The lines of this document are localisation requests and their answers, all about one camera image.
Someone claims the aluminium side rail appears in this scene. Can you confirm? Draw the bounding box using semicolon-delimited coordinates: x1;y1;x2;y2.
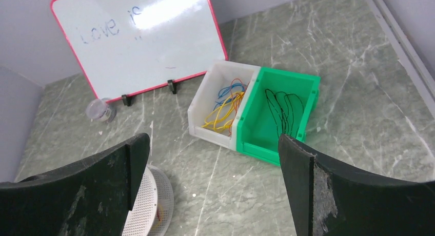
365;0;434;115

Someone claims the green plastic bin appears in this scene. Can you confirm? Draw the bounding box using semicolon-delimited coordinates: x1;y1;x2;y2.
236;67;321;166

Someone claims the blue wire bundle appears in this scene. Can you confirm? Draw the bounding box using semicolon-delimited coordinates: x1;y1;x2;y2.
213;83;247;110

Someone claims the yellow wire bundle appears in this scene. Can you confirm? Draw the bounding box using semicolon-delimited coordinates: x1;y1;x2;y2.
202;91;246;133

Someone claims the red framed whiteboard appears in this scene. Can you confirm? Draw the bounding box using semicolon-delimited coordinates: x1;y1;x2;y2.
50;0;228;101

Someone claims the clear jar of clips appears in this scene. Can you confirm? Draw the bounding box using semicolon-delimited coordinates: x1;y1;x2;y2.
85;98;116;123

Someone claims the thin black cable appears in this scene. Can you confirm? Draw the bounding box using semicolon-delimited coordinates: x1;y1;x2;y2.
264;88;305;139

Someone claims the white plastic bin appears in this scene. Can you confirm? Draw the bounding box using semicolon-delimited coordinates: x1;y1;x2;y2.
188;61;260;150

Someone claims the white perforated cable spool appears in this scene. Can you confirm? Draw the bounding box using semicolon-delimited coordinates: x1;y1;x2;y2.
122;165;174;236

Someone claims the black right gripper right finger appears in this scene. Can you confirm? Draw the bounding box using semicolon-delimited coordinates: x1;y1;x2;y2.
278;134;434;235

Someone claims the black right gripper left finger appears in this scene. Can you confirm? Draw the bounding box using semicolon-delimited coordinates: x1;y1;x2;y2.
1;133;150;235

